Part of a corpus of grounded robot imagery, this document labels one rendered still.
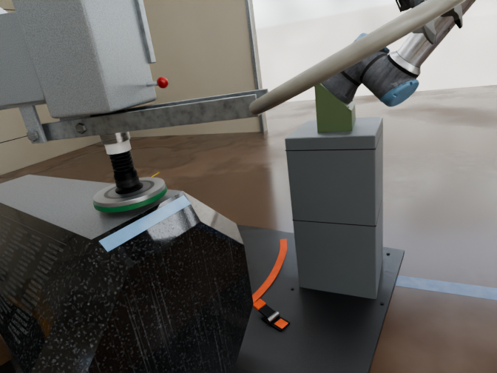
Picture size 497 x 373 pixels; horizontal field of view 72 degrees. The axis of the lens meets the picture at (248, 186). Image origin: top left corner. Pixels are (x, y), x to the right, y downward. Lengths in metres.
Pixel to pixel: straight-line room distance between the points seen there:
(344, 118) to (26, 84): 1.20
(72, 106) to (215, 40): 5.38
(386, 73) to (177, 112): 0.95
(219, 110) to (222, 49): 5.41
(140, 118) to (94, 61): 0.16
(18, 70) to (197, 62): 5.50
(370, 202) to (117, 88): 1.15
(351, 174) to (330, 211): 0.22
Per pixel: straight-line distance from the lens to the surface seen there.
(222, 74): 6.25
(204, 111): 0.84
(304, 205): 1.70
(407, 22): 0.59
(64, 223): 1.16
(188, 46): 6.56
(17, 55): 1.10
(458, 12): 0.97
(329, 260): 1.82
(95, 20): 0.95
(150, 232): 1.03
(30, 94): 1.09
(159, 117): 0.90
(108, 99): 0.92
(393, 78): 1.54
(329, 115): 1.63
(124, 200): 1.02
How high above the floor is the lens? 1.21
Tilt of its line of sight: 20 degrees down
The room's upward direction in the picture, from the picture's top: 8 degrees counter-clockwise
